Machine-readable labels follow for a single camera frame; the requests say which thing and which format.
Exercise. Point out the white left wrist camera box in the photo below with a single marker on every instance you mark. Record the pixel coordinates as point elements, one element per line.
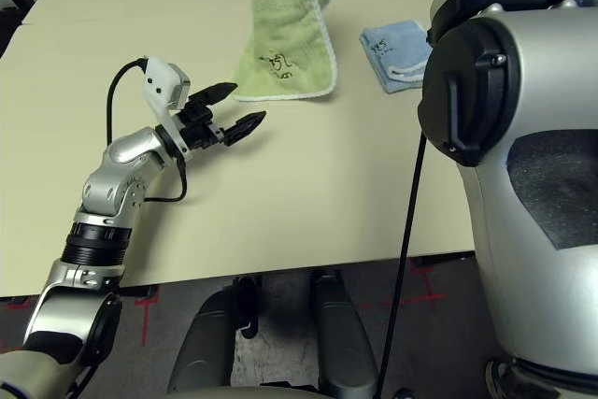
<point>161,76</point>

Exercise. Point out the beige robot torso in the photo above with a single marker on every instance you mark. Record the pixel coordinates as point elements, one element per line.
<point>243,393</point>

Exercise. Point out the bystander sneaker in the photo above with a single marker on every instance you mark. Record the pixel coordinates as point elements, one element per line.
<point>497,380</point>

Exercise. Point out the grey right robot leg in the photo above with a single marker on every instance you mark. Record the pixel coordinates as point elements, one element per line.
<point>341,338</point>

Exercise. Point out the folded blue terry towel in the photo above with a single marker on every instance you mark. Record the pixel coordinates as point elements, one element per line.
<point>397,44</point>

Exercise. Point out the grey left robot leg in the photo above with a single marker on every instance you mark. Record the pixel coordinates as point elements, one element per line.
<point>201,352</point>

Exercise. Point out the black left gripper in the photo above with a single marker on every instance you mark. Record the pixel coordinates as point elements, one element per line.
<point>198,125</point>

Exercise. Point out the grey robot leg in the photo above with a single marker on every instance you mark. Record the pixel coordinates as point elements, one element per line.
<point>201,352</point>
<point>341,338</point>

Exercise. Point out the green terry towel white trim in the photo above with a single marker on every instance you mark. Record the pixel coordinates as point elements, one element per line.
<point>280,20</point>

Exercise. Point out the red tape cross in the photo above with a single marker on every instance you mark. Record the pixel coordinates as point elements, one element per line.
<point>145,324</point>
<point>420,298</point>

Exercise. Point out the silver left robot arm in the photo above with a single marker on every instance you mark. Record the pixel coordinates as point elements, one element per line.
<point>112,175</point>

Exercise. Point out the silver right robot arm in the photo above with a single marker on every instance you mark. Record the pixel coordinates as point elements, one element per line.
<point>514,231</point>

